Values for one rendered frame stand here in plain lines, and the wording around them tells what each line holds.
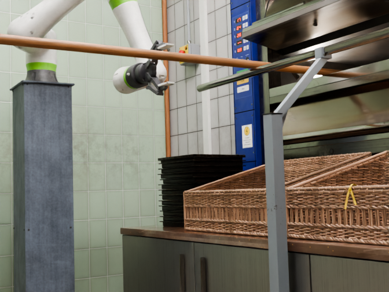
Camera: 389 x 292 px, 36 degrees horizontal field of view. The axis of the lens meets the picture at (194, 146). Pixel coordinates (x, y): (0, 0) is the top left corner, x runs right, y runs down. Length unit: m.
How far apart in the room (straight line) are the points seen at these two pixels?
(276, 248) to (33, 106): 1.23
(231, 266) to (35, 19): 1.22
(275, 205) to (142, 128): 1.72
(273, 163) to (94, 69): 1.73
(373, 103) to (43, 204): 1.34
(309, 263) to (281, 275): 0.09
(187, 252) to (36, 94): 0.89
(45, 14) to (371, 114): 1.30
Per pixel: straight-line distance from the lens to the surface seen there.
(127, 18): 2.50
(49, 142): 2.49
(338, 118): 2.36
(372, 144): 2.25
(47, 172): 2.48
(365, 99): 2.30
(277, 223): 1.72
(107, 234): 3.22
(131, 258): 2.64
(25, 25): 2.45
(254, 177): 2.52
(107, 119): 3.24
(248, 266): 1.93
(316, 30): 2.50
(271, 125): 1.72
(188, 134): 3.22
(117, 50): 1.91
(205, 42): 3.11
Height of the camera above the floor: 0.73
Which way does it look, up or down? 4 degrees up
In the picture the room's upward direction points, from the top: 2 degrees counter-clockwise
